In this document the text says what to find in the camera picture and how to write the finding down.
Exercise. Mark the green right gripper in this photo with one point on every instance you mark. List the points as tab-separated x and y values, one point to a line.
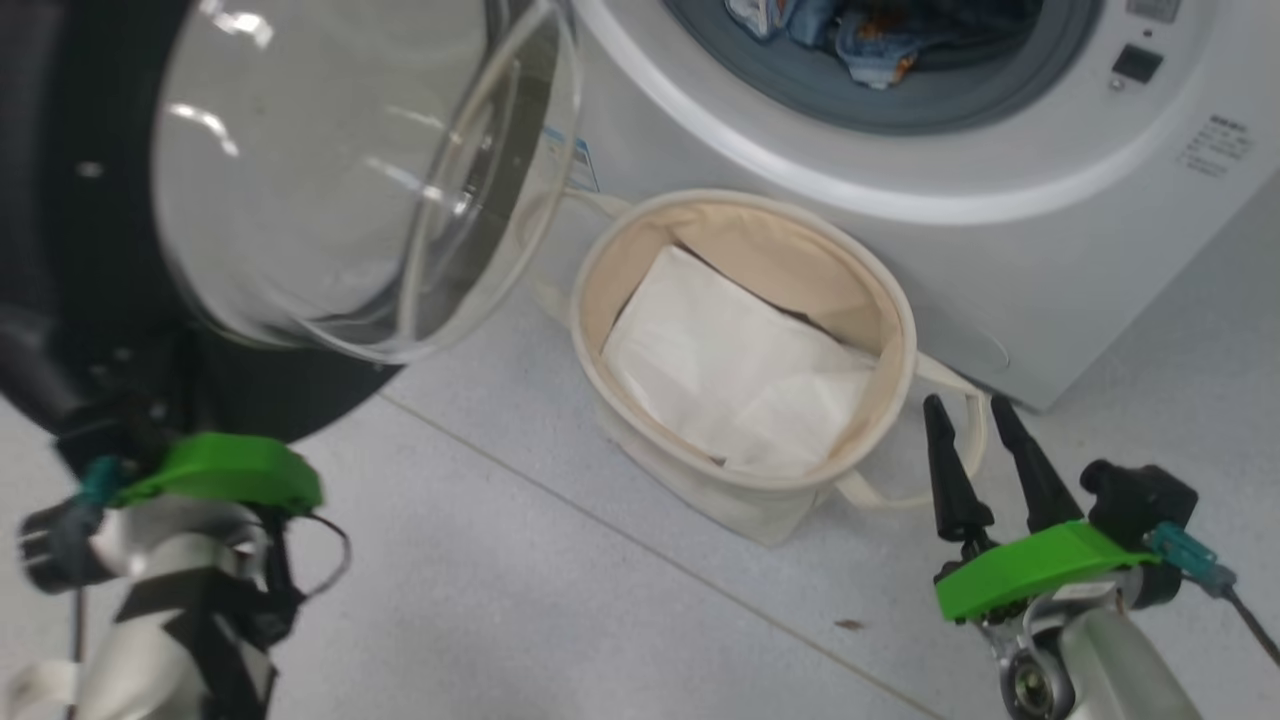
1040	570

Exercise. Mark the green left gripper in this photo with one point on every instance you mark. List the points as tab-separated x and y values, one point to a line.
230	470

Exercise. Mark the washing machine door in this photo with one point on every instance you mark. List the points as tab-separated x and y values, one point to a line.
330	200

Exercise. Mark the blue patterned garment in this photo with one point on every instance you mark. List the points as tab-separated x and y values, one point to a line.
870	45

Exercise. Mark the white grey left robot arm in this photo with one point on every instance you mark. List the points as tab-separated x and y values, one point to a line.
150	660

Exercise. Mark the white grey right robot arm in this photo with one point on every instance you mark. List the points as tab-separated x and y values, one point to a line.
1130	670

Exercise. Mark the white front-load washing machine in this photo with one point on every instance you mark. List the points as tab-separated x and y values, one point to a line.
1000	260

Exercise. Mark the cream canvas laundry basket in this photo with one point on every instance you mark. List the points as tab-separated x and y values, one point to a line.
700	500

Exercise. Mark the white folded cloth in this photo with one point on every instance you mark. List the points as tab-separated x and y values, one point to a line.
720	370

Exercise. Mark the printed text notice label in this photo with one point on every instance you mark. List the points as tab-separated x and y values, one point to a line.
1215	145

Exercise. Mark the blue energy label sticker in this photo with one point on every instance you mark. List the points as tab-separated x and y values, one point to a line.
580	160

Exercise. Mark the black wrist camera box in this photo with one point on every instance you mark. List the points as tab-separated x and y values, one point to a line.
1140	500

